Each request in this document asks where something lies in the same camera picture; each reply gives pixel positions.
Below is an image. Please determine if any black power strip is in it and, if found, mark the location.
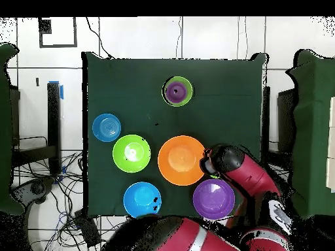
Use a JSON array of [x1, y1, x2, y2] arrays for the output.
[[73, 209, 102, 248]]

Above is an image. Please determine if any black cable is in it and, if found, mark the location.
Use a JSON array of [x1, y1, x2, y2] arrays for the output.
[[85, 16, 114, 59]]

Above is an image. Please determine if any deep blue bowl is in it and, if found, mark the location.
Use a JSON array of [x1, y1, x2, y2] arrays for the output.
[[122, 181, 162, 220]]

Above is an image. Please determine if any white box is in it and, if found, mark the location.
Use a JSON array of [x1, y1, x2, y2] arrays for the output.
[[325, 95, 335, 193]]

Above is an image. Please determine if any green cloth side table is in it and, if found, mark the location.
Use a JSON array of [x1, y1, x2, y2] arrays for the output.
[[286, 48, 335, 219], [0, 42, 26, 216]]

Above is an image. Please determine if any tangle of cables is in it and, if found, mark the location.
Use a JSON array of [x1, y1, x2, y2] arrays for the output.
[[15, 151, 129, 251]]

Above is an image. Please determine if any black chair base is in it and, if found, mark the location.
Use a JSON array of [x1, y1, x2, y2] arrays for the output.
[[11, 176, 56, 207]]

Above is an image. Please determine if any purple cup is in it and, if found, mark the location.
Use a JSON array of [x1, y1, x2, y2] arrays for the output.
[[165, 81, 188, 103]]

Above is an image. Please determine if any shallow blue bowl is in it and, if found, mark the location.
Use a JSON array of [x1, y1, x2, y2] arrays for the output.
[[92, 112, 122, 142]]

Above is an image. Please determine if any dark green tablecloth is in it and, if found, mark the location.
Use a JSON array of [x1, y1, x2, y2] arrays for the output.
[[81, 51, 269, 220]]

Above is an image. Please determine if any large orange bowl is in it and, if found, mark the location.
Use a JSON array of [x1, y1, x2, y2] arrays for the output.
[[157, 135, 207, 187]]

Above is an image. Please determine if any black stand beam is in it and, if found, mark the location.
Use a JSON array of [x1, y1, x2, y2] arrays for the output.
[[262, 86, 271, 163]]

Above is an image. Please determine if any purple bowl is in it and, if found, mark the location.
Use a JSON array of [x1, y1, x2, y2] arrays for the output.
[[192, 178, 236, 220]]

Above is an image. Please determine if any small ribbed green bowl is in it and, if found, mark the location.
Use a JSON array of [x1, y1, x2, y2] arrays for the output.
[[161, 76, 194, 107]]

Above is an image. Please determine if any large green bowl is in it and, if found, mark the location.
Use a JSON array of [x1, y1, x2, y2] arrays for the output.
[[112, 134, 152, 174]]

